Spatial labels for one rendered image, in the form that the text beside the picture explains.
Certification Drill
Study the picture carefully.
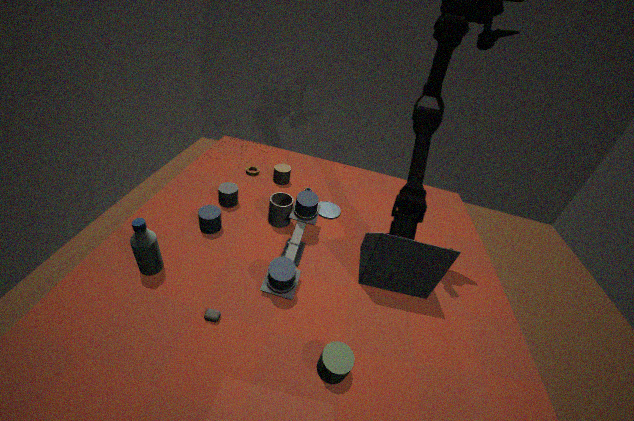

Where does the grey balance beam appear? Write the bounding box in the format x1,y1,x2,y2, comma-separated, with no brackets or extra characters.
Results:
260,201,321,300

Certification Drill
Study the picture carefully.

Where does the olive-brown ring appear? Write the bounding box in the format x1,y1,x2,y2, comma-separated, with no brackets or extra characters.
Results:
246,166,260,176

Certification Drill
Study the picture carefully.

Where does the beige cup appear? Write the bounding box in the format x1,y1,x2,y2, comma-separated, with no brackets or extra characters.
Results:
267,192,294,228

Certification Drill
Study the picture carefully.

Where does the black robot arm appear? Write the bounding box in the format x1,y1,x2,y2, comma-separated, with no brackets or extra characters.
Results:
390,0,504,240

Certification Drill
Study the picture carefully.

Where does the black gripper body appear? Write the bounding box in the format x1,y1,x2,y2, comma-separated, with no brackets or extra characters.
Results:
465,0,496,50

